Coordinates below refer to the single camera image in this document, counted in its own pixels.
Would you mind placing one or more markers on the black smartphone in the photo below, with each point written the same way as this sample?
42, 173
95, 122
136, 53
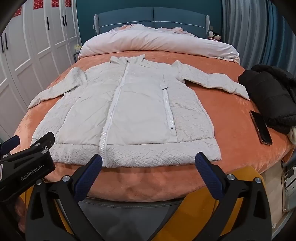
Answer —
261, 128

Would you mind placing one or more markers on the white appliance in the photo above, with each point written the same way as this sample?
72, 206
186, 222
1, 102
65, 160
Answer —
289, 185

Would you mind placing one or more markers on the grey blue curtain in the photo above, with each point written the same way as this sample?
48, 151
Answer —
254, 30

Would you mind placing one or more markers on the black puffer jacket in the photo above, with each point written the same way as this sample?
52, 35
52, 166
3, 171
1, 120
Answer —
270, 92

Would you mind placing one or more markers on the blue upholstered headboard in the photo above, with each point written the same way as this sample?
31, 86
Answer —
173, 20

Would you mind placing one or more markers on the white wardrobe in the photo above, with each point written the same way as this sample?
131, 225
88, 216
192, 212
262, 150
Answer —
34, 58

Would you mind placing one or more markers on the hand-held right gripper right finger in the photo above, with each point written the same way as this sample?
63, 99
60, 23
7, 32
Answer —
208, 176

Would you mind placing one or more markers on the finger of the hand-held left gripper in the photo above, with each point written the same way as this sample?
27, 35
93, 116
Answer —
42, 142
11, 140

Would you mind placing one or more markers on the pale pink duvet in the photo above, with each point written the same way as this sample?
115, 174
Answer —
150, 41

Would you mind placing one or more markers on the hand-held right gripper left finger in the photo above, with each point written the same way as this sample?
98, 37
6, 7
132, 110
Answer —
89, 176

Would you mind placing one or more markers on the tissue box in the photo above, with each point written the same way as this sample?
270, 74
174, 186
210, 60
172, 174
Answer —
78, 48

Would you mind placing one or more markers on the orange bed blanket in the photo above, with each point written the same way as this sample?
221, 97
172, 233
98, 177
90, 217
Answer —
231, 120

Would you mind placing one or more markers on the white quilted jacket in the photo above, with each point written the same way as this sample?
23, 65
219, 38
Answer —
138, 104

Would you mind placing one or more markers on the plush toy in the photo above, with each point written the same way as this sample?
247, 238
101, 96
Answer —
210, 35
217, 37

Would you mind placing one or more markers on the red paper door decoration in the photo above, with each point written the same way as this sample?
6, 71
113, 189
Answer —
17, 12
54, 3
68, 2
36, 4

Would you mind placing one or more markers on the yellow cloth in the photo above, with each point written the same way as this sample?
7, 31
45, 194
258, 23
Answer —
245, 171

